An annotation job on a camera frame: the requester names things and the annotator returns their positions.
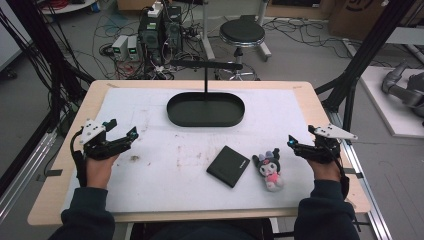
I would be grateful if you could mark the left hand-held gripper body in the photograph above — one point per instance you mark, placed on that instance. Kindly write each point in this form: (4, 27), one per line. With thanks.
(96, 146)

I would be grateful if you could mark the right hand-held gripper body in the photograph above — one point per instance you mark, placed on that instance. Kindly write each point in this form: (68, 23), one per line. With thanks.
(325, 148)

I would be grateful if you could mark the person's right hand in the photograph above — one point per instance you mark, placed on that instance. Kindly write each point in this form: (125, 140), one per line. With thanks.
(326, 171)

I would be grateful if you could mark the person's left hand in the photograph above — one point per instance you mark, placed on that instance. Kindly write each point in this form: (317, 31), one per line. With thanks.
(97, 173)

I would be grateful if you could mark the black and pink plush doll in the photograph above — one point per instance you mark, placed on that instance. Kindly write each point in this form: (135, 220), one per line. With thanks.
(270, 170)

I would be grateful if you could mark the white table mat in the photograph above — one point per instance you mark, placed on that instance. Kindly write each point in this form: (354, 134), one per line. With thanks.
(173, 180)

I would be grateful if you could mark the black wallet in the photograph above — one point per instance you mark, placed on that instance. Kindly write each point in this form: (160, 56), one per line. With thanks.
(228, 166)

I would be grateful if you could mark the white floor board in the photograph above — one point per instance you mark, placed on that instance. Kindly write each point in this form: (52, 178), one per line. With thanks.
(390, 113)

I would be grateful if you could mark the grey power supply unit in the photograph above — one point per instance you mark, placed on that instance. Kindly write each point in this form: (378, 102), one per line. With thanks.
(119, 46)
(133, 47)

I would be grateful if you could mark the black oval tray stand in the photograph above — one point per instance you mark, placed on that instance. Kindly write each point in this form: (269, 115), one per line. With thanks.
(205, 110)

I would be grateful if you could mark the black computer tower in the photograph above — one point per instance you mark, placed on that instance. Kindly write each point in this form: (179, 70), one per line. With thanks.
(173, 30)
(150, 36)

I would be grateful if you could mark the person's dark clothed lap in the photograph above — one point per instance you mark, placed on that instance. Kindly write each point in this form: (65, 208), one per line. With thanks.
(200, 231)

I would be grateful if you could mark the cardboard box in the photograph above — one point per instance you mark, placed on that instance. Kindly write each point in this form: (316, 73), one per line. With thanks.
(356, 16)

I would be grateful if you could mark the black round stool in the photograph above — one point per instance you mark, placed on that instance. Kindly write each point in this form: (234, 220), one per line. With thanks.
(242, 31)

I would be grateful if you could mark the white power strip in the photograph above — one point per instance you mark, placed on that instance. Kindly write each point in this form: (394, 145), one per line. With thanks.
(155, 9)

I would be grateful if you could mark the white round table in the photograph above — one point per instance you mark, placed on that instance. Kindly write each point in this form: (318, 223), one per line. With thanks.
(66, 6)

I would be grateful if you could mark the aluminium rail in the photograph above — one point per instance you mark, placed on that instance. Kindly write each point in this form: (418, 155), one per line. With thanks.
(363, 186)
(23, 173)

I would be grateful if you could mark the black metal frame post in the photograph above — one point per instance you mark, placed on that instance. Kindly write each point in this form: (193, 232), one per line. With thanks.
(366, 53)
(50, 56)

